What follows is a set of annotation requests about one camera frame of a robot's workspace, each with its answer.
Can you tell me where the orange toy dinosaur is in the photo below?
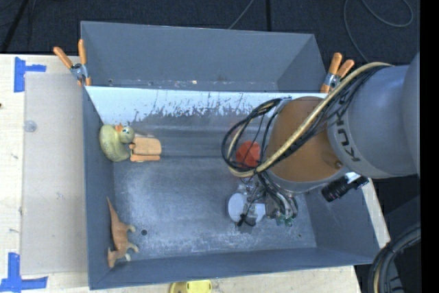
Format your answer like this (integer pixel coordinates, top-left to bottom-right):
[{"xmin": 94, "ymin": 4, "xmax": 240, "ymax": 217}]
[{"xmin": 106, "ymin": 196, "xmax": 140, "ymax": 269}]

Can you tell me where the grey metal bin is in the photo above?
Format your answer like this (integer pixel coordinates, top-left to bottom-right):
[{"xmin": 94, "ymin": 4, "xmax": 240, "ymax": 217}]
[{"xmin": 79, "ymin": 21, "xmax": 382, "ymax": 291}]

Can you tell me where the orange flat block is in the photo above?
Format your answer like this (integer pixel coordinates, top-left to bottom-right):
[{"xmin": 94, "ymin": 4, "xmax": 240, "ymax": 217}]
[{"xmin": 128, "ymin": 134, "xmax": 163, "ymax": 163}]

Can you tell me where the black cylinder on white bracket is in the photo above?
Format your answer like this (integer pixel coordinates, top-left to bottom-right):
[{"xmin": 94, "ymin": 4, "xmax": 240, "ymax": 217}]
[{"xmin": 320, "ymin": 172, "xmax": 370, "ymax": 203}]

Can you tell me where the pale flat board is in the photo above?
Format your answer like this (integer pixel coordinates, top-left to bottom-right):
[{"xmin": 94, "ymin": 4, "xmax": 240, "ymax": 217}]
[{"xmin": 19, "ymin": 71, "xmax": 91, "ymax": 277}]

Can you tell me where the white round object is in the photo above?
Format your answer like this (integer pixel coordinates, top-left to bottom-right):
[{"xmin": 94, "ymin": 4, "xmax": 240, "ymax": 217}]
[{"xmin": 227, "ymin": 192, "xmax": 266, "ymax": 222}]

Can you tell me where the yellow toy duck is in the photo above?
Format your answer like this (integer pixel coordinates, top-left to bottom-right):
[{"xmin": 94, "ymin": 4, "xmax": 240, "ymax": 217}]
[{"xmin": 98, "ymin": 124, "xmax": 136, "ymax": 163}]

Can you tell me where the red ball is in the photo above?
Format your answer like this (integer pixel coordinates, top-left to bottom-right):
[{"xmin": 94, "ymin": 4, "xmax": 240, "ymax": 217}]
[{"xmin": 235, "ymin": 140, "xmax": 262, "ymax": 169}]

